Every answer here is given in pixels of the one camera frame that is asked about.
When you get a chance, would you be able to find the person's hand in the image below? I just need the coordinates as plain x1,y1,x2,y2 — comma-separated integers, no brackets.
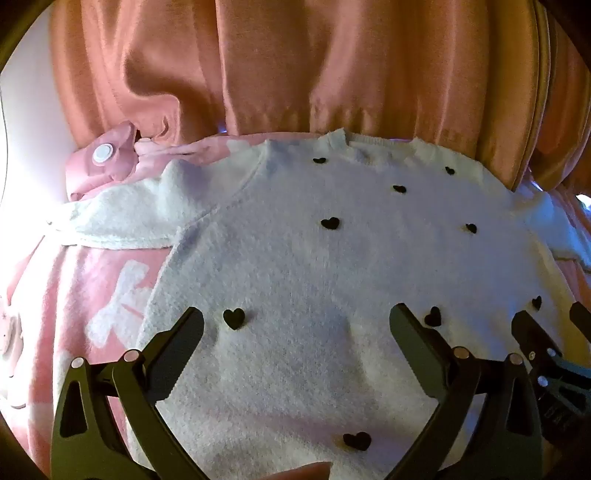
263,462,332,480

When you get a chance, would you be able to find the orange curtain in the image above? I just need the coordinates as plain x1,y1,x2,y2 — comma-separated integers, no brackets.
51,0,590,193

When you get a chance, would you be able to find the white sweater with black hearts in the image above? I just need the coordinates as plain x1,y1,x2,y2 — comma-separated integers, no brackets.
52,131,590,479

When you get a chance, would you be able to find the pink patterned blanket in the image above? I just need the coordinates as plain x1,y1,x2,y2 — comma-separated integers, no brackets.
0,131,591,476

